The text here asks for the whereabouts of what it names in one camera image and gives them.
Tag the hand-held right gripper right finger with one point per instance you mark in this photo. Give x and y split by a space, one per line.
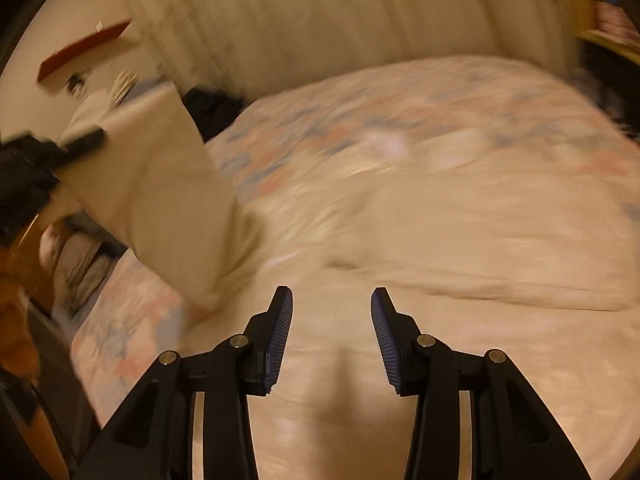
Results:
385 335

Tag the pastel printed blanket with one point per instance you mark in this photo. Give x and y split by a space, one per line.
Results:
320 110

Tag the cream patterned curtain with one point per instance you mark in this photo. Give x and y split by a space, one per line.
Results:
325 10

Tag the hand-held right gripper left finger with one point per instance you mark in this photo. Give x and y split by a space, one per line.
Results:
280 332

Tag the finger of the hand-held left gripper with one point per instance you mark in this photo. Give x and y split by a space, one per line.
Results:
84 142

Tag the wooden bookshelf desk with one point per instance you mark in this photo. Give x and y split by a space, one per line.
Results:
612 39

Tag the cream fringed cloth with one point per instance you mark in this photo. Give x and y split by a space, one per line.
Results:
125 87

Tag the large cream garment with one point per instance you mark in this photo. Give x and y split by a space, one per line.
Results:
400 240

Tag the red wall shelf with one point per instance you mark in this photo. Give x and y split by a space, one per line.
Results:
85 49

